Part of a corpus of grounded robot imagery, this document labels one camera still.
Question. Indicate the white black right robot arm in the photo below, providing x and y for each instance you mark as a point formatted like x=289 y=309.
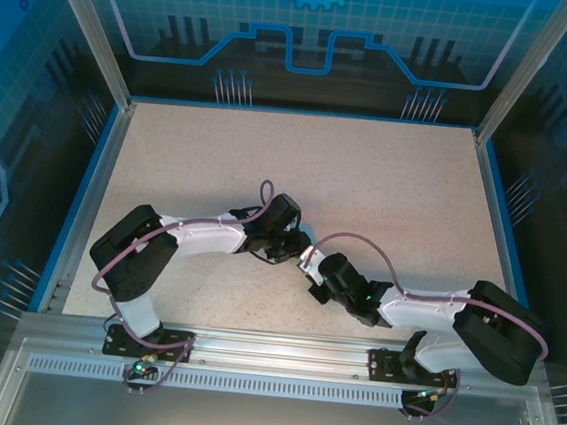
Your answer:
x=419 y=311

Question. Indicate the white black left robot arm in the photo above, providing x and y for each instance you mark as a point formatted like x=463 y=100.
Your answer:
x=200 y=239

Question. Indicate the blue table edge border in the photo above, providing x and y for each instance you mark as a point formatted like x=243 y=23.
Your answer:
x=303 y=112

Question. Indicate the blue printed gear panel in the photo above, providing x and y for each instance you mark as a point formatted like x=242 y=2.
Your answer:
x=313 y=4

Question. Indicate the blue printed grid panel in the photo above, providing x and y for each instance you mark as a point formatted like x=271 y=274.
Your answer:
x=566 y=199
x=8 y=146

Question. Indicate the aluminium mounting rail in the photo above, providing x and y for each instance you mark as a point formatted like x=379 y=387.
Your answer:
x=280 y=353

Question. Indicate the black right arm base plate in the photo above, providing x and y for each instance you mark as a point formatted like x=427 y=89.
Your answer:
x=382 y=365

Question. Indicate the aluminium side rail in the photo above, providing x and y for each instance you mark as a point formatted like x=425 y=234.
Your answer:
x=93 y=179

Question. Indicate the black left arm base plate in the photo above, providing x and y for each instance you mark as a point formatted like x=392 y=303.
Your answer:
x=115 y=342

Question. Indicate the aluminium frame post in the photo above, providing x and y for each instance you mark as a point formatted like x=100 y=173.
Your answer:
x=522 y=80
x=94 y=38

